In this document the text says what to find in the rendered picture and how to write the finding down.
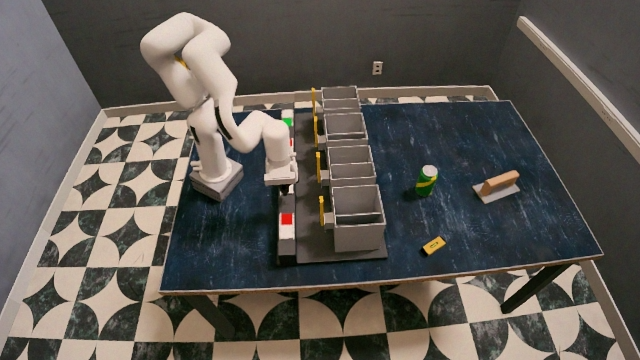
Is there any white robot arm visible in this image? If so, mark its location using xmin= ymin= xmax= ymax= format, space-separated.
xmin=140 ymin=13 xmax=296 ymax=186

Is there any green drink can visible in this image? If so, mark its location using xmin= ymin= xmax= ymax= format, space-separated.
xmin=415 ymin=165 xmax=438 ymax=196

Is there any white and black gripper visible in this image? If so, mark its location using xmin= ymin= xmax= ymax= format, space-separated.
xmin=266 ymin=157 xmax=299 ymax=196

